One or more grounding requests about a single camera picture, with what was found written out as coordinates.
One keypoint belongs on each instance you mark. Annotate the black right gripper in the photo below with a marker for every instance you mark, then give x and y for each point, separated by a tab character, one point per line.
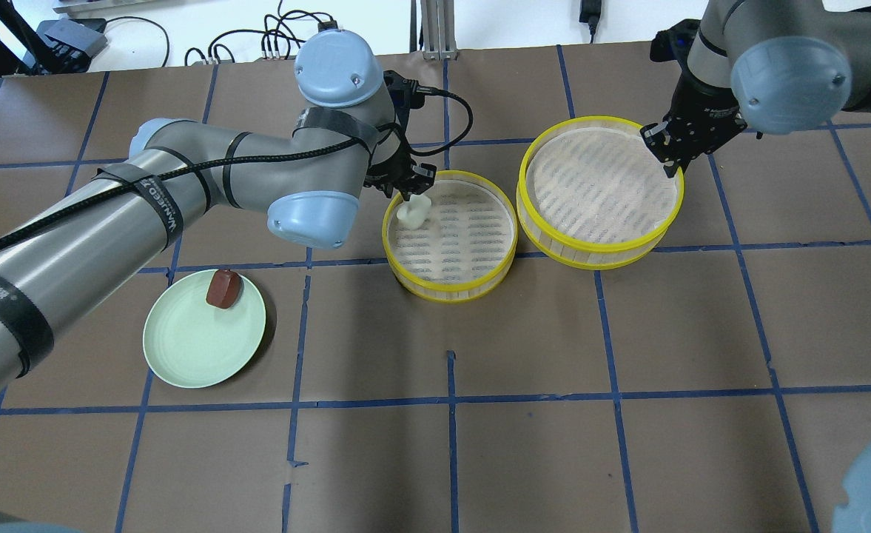
709	113

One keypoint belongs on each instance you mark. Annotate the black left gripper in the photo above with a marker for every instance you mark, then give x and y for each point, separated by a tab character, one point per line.
397	167

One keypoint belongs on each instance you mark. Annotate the white bun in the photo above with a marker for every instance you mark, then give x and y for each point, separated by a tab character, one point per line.
412	214

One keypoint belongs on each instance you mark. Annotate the yellow top steamer layer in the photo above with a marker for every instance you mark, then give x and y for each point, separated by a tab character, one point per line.
589	194

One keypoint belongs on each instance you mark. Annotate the yellow steamer layer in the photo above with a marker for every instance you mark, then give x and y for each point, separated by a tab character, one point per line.
465	248
589	194

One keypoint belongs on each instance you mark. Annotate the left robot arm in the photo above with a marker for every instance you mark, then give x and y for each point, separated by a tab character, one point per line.
66	261

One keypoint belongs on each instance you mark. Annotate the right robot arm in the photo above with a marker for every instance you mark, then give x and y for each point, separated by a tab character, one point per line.
776	67

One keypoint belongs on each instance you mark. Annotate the yellow bottom steamer layer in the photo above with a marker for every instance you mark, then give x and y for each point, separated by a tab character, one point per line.
465	248

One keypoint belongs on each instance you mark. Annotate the brown bun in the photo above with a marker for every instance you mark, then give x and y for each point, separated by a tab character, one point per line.
224	289

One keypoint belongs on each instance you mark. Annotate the light green plate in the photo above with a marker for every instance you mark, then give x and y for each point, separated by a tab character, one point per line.
191	345

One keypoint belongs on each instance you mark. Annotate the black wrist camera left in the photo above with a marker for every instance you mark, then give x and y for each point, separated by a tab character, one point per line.
406	94

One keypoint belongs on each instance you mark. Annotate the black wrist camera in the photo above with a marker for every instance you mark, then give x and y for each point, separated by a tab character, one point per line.
674	43
406	94

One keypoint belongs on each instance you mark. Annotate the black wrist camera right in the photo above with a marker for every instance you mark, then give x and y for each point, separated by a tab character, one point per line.
674	43

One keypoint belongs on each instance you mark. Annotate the aluminium frame post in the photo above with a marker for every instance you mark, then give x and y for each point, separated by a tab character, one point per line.
437	29

